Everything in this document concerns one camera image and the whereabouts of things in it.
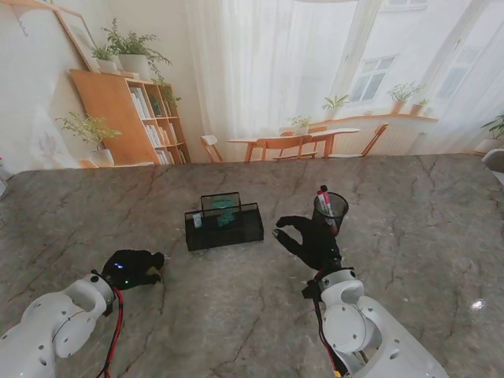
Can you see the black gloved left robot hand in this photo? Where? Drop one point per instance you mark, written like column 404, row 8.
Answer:
column 134, row 267

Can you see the black mesh pen cup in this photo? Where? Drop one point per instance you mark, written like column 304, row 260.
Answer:
column 340, row 204

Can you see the red capped white marker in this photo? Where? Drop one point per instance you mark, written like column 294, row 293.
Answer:
column 319, row 197

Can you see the teal binder clip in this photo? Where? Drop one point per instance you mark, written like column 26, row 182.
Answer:
column 220, row 202
column 226, row 220

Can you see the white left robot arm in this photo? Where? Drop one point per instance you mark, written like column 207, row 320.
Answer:
column 59, row 327

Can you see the printed room scene backdrop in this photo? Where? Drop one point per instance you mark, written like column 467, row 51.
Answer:
column 256, row 59

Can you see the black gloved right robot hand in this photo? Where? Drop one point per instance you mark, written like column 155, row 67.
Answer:
column 319, row 244

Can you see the blue and white eraser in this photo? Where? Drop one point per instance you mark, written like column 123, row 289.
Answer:
column 197, row 221

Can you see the black mesh desk organizer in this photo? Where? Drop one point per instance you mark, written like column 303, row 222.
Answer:
column 244, row 234

